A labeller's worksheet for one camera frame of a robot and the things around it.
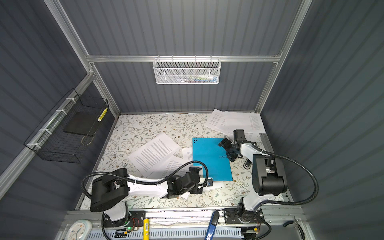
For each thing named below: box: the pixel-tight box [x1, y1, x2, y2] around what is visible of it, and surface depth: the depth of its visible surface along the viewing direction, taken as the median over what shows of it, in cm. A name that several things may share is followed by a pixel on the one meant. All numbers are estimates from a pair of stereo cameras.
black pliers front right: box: [283, 215, 306, 240], surface depth 73 cm
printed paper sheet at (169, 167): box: [145, 156, 193, 180], surface depth 93 cm
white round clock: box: [65, 219, 93, 240], surface depth 70 cm
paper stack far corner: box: [204, 108, 266, 142], surface depth 118 cm
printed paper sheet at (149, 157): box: [128, 132, 180, 177], surface depth 99 cm
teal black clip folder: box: [192, 137, 233, 182], surface depth 99 cm
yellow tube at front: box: [143, 218, 150, 240], surface depth 71 cm
